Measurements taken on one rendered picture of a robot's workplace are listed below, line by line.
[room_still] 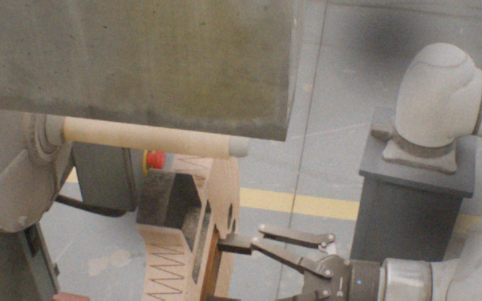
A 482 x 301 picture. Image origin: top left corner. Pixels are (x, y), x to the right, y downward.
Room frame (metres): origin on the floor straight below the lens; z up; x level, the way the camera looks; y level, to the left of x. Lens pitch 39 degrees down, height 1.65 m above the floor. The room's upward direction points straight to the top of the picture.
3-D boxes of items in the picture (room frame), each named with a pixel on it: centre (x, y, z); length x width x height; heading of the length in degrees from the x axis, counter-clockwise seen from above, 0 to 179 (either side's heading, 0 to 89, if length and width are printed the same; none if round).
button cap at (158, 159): (0.80, 0.15, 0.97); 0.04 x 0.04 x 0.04; 79
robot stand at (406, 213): (1.17, -0.45, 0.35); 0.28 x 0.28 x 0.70; 72
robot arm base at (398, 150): (1.18, -0.44, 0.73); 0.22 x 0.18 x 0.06; 72
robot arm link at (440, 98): (1.17, -0.46, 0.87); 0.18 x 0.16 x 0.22; 74
